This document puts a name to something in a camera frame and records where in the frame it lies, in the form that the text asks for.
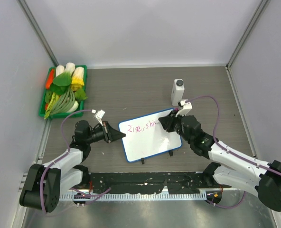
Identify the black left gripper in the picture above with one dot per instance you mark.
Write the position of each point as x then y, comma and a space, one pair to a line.
111, 134

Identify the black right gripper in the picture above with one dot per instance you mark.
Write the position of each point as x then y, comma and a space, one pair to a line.
168, 121

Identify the blue-framed whiteboard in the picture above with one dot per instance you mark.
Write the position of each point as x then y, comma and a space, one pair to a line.
145, 136

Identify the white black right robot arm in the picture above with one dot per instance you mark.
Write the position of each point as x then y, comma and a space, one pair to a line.
229, 167

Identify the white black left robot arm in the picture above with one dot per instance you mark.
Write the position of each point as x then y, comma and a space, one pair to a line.
46, 182

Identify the white bottle black cap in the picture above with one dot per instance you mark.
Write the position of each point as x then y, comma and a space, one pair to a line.
177, 91

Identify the green toy bean bundle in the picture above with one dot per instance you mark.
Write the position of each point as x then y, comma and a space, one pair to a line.
65, 104

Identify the yellow white toy napa cabbage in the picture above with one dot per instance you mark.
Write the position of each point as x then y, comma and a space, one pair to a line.
77, 79

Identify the yellow green toy stalks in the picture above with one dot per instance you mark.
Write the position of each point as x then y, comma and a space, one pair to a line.
54, 99

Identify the green plastic vegetable tray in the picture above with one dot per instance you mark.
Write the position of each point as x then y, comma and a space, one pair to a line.
60, 86

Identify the white green toy cabbage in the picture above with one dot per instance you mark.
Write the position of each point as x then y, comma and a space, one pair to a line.
70, 67

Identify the orange toy carrot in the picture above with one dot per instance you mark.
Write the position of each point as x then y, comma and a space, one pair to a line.
50, 79

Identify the white toy bok choy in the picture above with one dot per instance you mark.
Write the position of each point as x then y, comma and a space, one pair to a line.
59, 70

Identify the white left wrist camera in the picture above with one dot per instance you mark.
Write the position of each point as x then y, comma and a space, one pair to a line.
98, 115

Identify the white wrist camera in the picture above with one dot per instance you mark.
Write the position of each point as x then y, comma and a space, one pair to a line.
185, 107
98, 115

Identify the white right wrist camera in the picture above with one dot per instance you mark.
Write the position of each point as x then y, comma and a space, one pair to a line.
185, 107

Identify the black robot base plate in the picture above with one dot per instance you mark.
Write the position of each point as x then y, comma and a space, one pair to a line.
147, 182

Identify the white slotted cable duct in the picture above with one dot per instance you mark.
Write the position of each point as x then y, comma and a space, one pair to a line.
163, 196

